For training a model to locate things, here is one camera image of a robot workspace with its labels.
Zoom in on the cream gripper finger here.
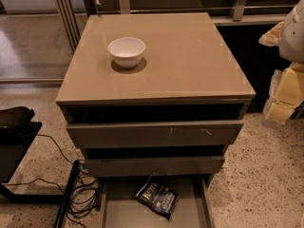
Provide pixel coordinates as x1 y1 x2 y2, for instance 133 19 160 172
258 22 283 47
264 100 295 124

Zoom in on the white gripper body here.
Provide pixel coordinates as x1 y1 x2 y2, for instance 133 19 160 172
275 63 304 107

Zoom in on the blue chip bag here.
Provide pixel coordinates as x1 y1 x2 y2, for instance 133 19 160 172
136 176 180 220

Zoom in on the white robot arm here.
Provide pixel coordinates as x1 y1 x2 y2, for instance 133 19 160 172
258 0 304 127

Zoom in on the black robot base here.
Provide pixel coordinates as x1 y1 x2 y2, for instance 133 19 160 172
0 106 80 228

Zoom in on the top drawer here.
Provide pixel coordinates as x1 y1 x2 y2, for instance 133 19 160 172
66 121 243 149

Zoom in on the middle drawer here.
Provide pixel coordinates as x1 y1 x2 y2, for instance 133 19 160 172
85 156 224 177

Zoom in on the tan drawer cabinet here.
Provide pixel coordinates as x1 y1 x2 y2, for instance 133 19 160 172
55 12 257 228

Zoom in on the open bottom drawer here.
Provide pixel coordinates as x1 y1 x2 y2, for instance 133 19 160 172
99 176 216 228

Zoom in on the white ceramic bowl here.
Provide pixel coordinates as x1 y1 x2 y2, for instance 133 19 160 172
107 37 145 68

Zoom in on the metal railing frame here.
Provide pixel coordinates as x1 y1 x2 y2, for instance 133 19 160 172
55 0 299 48

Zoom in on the black coiled cable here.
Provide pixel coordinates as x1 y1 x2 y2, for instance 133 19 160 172
3 133 102 228

